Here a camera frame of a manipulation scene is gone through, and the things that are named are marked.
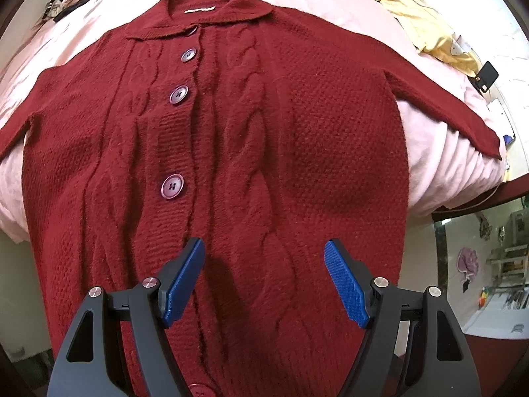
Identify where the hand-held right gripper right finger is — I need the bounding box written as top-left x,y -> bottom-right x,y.
323,239 -> 482,397

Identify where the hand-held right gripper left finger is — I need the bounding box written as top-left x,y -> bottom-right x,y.
47,237 -> 206,397

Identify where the dark red knit cardigan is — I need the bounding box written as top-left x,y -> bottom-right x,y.
0,0 -> 503,397

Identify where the pink cloth item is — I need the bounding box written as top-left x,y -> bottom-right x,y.
457,247 -> 480,282

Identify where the bed with pink sheet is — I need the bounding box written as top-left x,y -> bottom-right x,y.
0,0 -> 513,243

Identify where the white storage shelf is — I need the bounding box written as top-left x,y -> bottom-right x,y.
490,211 -> 529,311

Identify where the yellow pillow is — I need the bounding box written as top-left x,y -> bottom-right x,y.
355,0 -> 482,77

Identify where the white tufted headboard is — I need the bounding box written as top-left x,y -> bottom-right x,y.
397,0 -> 529,104

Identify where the black and white clothing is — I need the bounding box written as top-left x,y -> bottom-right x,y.
41,0 -> 96,21

